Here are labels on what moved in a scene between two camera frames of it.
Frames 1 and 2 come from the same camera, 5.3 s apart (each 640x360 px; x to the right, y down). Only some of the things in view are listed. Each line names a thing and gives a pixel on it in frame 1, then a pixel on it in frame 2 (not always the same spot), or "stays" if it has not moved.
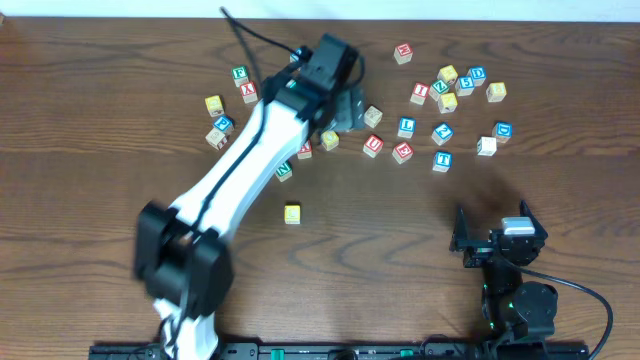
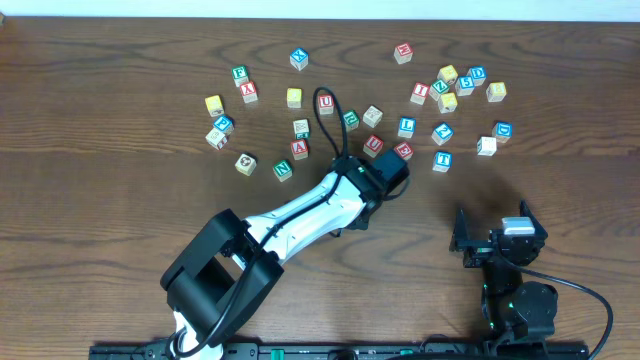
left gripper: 351,111 → 376,206
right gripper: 486,245 stays
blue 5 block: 464,86 stays
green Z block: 438,88 stays
